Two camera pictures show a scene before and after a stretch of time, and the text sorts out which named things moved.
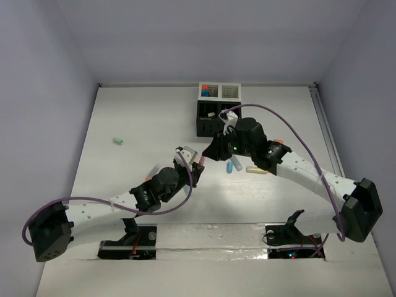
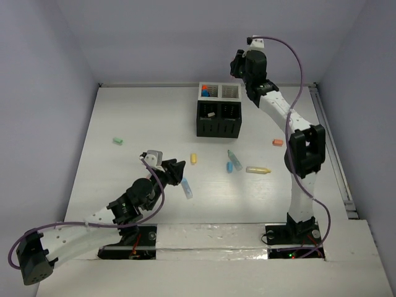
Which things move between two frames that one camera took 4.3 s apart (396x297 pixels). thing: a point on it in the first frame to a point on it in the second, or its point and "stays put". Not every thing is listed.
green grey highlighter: x=236 y=163 stays put
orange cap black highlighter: x=205 y=91 stays put
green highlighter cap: x=118 y=140 stays put
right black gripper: x=213 y=151 to x=239 y=58
